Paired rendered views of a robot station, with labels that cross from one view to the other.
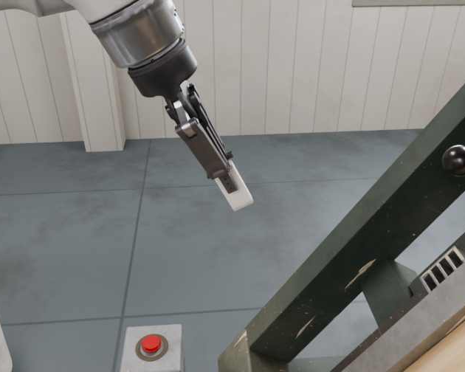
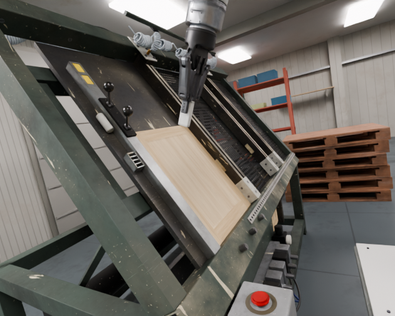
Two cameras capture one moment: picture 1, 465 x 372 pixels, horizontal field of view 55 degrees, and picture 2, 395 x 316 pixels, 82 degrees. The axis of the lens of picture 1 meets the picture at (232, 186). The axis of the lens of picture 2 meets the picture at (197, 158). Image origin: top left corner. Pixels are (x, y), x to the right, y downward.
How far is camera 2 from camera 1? 1.14 m
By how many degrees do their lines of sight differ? 129
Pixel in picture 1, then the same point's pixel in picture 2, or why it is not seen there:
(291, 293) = (147, 246)
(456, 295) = (147, 155)
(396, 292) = (126, 201)
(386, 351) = (166, 182)
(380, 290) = not seen: hidden behind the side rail
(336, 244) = (118, 204)
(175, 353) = (242, 291)
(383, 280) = not seen: hidden behind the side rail
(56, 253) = not seen: outside the picture
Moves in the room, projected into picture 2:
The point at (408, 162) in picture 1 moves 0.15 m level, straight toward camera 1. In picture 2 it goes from (78, 152) to (129, 142)
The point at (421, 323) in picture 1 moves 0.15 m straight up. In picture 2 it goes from (155, 167) to (147, 128)
